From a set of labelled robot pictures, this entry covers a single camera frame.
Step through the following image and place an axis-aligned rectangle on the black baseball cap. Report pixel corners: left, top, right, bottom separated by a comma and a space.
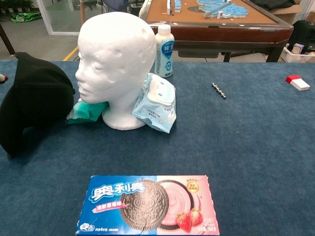
0, 52, 76, 160

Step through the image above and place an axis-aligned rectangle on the light blue wet wipes pack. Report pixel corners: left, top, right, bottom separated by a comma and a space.
132, 72, 177, 134

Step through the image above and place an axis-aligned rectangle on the white foam mannequin head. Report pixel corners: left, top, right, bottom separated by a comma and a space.
75, 11, 158, 130

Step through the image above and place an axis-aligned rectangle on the white yogurt drink bottle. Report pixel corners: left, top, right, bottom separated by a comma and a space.
154, 24, 175, 78

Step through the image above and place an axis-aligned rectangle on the green snack bag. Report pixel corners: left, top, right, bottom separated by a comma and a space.
66, 100, 109, 124

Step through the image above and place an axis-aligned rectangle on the blue pink Oreo cookie box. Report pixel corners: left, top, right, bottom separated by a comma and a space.
75, 175, 221, 236

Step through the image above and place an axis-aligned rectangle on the brown mahjong table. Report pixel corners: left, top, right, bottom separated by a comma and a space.
146, 0, 294, 62

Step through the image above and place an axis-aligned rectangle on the upright mahjong tile stack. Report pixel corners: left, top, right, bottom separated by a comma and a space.
166, 0, 183, 15

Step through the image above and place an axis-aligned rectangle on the blue mahjong tile pile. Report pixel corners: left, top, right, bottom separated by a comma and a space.
196, 0, 249, 19

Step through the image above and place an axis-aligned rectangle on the white framed glass door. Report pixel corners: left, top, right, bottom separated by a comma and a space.
36, 0, 82, 36

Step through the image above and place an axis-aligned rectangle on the red and white small box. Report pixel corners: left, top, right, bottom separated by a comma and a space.
285, 74, 311, 91

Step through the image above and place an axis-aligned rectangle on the white plastic basket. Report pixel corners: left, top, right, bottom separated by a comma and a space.
280, 46, 315, 63

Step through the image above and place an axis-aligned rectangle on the dark furniture leg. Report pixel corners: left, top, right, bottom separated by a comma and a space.
0, 23, 16, 56

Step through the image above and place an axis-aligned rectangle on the cardboard box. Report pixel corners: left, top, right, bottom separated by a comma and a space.
268, 0, 306, 25

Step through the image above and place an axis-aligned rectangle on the black bag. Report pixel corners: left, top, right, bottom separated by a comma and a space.
286, 20, 315, 54

